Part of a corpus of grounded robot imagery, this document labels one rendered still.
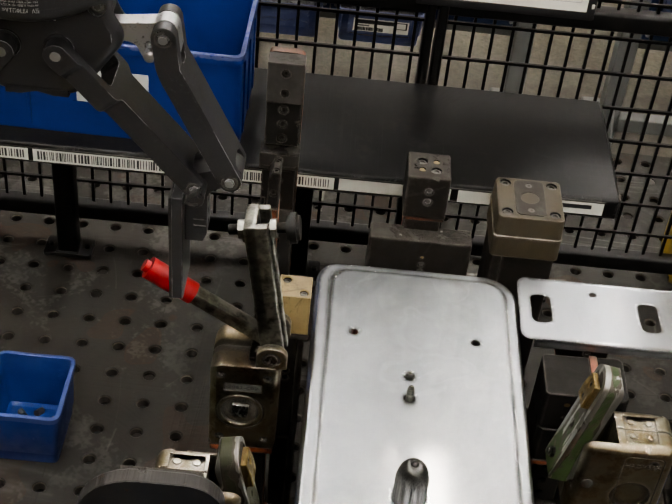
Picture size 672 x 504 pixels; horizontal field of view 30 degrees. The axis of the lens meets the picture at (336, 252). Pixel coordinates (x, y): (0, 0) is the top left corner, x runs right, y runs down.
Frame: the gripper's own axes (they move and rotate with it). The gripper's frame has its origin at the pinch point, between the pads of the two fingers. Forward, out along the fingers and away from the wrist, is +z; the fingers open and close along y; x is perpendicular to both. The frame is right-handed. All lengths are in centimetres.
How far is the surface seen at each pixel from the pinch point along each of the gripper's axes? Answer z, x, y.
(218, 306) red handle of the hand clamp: 35, 35, 5
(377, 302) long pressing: 46, 49, 21
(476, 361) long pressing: 46, 42, 32
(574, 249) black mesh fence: 70, 91, 51
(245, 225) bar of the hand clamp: 24.6, 34.3, 7.6
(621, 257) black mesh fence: 70, 91, 58
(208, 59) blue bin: 31, 71, 0
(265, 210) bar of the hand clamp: 24.6, 36.7, 9.1
